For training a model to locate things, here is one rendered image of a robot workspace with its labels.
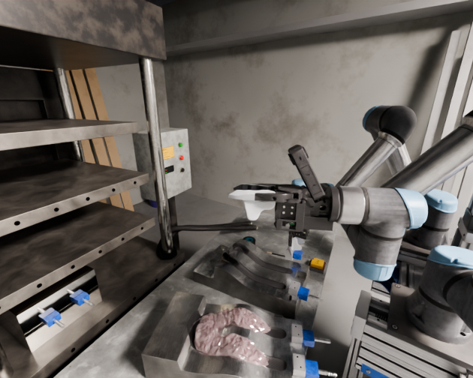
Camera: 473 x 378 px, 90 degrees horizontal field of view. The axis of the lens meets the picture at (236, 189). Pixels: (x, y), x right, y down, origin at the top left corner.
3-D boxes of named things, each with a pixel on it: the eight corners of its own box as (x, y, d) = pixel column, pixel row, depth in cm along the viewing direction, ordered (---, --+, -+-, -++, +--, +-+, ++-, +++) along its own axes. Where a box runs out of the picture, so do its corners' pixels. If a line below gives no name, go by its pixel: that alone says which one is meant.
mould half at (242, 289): (308, 280, 117) (311, 258, 112) (293, 321, 95) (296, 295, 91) (221, 253, 139) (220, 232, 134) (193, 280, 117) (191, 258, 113)
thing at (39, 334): (102, 300, 107) (94, 268, 101) (31, 352, 85) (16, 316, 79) (43, 267, 129) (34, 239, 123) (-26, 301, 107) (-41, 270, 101)
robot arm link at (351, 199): (367, 191, 43) (352, 183, 51) (340, 190, 43) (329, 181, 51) (361, 230, 44) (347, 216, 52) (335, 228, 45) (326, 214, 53)
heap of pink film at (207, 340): (270, 322, 88) (272, 306, 85) (268, 373, 72) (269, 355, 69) (203, 312, 93) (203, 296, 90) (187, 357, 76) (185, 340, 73)
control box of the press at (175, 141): (203, 307, 201) (191, 128, 150) (179, 336, 176) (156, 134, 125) (182, 298, 210) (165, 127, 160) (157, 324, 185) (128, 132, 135)
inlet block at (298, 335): (327, 340, 85) (329, 329, 83) (330, 354, 80) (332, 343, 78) (290, 334, 87) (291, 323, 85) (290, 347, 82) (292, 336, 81)
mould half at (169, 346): (301, 331, 91) (303, 309, 88) (307, 412, 67) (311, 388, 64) (179, 311, 100) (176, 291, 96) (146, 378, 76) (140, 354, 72)
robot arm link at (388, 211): (423, 241, 43) (437, 197, 41) (360, 235, 45) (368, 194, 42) (402, 220, 51) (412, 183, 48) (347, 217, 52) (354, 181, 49)
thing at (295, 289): (322, 301, 97) (324, 290, 95) (320, 310, 93) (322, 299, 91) (290, 289, 103) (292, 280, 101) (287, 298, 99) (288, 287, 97)
